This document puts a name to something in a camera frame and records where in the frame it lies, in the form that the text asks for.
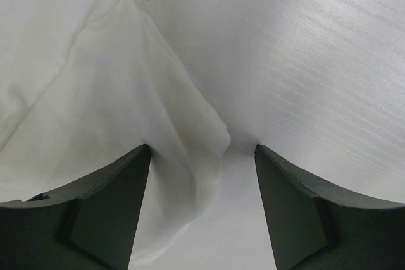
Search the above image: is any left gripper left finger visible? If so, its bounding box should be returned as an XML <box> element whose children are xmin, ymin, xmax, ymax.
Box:
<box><xmin>1</xmin><ymin>145</ymin><xmax>151</xmax><ymax>269</ymax></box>

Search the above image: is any white floral print t-shirt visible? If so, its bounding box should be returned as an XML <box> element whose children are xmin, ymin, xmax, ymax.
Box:
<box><xmin>1</xmin><ymin>0</ymin><xmax>230</xmax><ymax>267</ymax></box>

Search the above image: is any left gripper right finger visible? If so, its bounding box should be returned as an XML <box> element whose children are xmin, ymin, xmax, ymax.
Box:
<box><xmin>254</xmin><ymin>145</ymin><xmax>404</xmax><ymax>269</ymax></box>

